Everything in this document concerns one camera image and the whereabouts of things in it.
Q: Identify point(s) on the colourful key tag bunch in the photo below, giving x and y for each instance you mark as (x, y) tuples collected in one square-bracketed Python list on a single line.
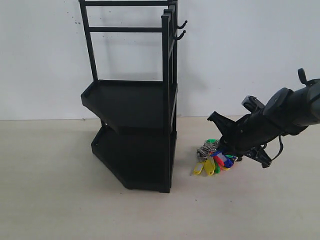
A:
[(211, 161)]

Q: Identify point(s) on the black metal hook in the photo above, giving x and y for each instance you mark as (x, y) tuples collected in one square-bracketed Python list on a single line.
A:
[(182, 26), (179, 37)]

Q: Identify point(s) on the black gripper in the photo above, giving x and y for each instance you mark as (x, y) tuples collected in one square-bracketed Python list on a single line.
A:
[(249, 135)]

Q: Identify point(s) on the black two-tier storage rack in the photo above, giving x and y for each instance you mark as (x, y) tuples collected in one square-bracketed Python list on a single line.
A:
[(138, 133)]

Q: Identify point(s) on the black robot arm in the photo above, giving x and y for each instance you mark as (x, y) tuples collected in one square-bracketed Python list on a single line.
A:
[(288, 112)]

